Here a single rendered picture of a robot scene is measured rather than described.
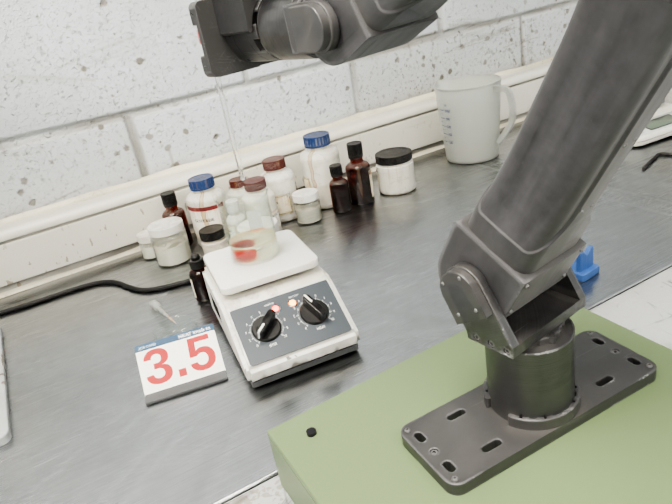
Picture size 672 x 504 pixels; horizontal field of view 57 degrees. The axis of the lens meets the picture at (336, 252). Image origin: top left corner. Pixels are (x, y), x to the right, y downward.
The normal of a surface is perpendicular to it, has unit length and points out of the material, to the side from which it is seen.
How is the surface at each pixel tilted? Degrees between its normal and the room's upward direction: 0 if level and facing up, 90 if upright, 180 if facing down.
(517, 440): 1
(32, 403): 0
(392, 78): 90
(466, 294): 91
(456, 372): 1
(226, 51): 89
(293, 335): 30
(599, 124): 93
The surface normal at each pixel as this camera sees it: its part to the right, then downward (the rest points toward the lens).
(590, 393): -0.17, -0.88
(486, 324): -0.78, 0.39
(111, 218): 0.48, 0.29
